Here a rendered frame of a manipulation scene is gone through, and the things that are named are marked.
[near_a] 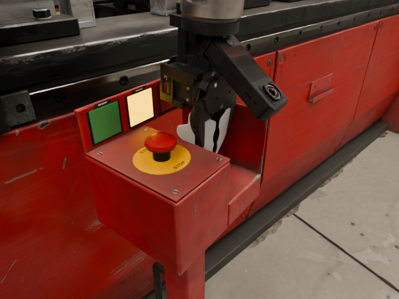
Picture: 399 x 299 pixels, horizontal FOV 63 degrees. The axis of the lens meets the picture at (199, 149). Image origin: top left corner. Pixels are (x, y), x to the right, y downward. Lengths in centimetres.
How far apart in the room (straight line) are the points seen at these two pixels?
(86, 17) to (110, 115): 31
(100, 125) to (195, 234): 18
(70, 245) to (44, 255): 5
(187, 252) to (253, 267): 90
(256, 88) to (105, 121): 20
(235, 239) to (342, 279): 40
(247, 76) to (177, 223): 19
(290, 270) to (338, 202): 50
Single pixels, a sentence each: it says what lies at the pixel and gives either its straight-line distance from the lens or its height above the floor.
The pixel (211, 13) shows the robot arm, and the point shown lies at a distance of 39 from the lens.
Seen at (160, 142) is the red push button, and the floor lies 81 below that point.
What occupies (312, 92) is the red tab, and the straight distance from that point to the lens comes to 123.
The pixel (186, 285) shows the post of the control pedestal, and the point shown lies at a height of 52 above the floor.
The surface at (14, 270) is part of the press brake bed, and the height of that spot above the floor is 50.
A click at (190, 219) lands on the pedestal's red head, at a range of 38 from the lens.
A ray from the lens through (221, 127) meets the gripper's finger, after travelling 47.
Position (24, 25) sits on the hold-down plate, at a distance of 61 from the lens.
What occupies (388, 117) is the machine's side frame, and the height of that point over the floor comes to 8.
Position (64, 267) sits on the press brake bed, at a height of 44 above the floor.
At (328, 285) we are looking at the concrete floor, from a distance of 132.
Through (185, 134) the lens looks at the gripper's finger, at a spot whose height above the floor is 77.
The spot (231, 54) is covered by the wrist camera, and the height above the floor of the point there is 90.
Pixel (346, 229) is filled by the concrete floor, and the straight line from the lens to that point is 154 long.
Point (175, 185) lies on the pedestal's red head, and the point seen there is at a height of 78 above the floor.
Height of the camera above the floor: 100
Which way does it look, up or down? 31 degrees down
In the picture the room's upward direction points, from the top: straight up
